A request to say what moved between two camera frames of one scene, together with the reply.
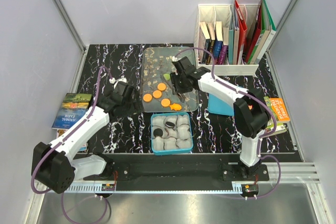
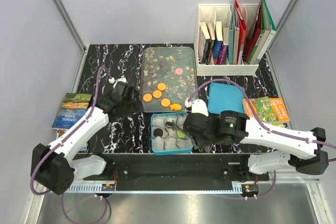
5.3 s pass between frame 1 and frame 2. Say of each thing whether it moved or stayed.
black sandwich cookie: stayed
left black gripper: stayed
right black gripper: moved
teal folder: stayed
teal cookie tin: stayed
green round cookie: moved
